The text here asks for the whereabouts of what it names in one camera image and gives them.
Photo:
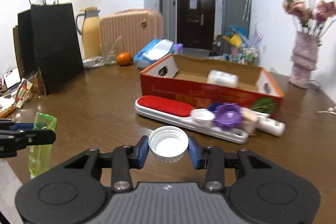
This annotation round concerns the storage cart with bottles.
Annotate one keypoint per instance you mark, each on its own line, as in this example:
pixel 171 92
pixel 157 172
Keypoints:
pixel 244 54

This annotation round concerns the blue wet wipes pack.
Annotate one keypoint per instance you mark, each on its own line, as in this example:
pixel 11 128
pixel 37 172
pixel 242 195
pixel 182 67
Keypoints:
pixel 152 52

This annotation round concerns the dark brown door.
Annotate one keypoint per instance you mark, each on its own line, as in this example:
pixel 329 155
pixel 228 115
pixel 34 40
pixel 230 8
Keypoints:
pixel 196 23

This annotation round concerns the white pill bottle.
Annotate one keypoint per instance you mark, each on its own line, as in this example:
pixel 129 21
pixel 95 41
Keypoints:
pixel 222 79

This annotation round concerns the grey refrigerator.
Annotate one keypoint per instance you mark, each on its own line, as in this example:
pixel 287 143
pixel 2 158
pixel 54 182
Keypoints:
pixel 236 13

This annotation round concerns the pink suitcase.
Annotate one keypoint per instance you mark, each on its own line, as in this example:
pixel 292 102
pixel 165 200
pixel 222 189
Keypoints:
pixel 130 30

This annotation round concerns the white red lint brush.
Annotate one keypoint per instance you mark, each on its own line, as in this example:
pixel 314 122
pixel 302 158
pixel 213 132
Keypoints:
pixel 178 114

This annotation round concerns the pink textured vase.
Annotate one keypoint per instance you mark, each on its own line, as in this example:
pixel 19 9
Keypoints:
pixel 304 58

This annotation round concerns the purple small container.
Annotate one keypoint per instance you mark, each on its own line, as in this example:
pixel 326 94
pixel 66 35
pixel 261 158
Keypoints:
pixel 178 49

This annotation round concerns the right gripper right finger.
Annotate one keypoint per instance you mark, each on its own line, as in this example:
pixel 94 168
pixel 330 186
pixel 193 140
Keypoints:
pixel 214 160

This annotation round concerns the brown paper bag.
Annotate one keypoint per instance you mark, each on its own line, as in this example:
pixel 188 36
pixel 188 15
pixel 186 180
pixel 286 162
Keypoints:
pixel 18 55

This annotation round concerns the black paper bag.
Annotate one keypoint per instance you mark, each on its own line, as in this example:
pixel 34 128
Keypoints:
pixel 49 43

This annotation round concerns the purple bottle cap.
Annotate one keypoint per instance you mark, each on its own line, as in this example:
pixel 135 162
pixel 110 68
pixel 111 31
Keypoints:
pixel 228 115

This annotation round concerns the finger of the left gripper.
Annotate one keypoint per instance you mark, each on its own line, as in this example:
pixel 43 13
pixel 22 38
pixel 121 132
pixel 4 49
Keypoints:
pixel 13 141
pixel 9 125

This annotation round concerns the dried pink roses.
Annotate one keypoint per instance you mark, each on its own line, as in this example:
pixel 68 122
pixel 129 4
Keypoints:
pixel 310 16

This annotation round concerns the small white cap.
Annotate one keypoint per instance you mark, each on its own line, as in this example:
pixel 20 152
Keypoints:
pixel 202 117

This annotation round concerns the snack packet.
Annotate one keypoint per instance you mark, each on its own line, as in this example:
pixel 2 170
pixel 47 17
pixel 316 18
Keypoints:
pixel 22 93

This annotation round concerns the large white bottle cap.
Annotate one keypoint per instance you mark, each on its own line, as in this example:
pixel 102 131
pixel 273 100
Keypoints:
pixel 168 143

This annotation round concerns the yellow blue bags pile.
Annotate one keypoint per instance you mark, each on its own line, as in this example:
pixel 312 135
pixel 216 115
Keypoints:
pixel 236 37

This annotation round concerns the yellow thermos jug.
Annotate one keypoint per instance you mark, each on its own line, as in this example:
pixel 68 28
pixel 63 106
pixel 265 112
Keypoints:
pixel 87 25

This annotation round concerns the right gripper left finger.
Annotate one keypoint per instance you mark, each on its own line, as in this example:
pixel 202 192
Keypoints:
pixel 122 160

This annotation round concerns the blue bottle cap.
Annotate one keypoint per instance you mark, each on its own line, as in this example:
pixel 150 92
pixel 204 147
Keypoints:
pixel 213 106

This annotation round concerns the red cardboard box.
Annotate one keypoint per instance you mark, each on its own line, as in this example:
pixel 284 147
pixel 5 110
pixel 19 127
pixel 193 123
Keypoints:
pixel 184 79

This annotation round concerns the clear drinking glass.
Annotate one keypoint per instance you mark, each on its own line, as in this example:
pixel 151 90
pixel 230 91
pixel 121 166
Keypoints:
pixel 110 52

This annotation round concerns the beige yellow small device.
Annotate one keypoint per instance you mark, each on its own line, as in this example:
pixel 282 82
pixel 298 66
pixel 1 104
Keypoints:
pixel 249 122

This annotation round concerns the orange fruit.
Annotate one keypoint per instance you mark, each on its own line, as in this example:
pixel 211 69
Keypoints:
pixel 124 59

